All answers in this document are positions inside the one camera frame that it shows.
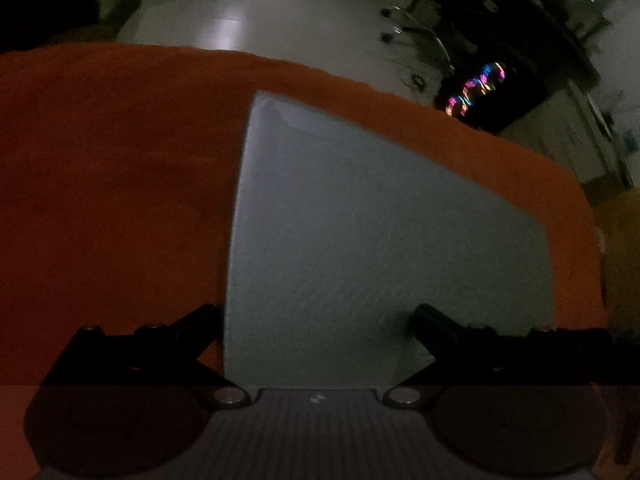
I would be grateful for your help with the grey plastic tray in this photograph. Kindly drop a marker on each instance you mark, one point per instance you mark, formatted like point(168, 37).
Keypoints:
point(375, 230)

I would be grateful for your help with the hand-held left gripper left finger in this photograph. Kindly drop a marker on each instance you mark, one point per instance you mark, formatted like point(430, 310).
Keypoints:
point(150, 355)

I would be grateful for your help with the orange cloth covered desktop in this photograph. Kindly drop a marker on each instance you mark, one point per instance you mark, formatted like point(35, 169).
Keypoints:
point(110, 185)

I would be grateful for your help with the white cabinet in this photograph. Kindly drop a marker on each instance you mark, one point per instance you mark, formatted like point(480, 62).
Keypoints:
point(575, 135)

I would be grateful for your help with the office chair base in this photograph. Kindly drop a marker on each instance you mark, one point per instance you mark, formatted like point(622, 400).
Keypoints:
point(415, 25)

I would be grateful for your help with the computer case with coloured lights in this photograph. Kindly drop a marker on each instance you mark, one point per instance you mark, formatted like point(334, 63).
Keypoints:
point(492, 90)

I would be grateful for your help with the yellow-brown object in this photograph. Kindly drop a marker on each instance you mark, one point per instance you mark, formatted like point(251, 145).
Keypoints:
point(622, 310)

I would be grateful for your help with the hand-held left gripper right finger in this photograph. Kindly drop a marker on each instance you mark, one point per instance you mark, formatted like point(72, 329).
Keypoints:
point(465, 345)

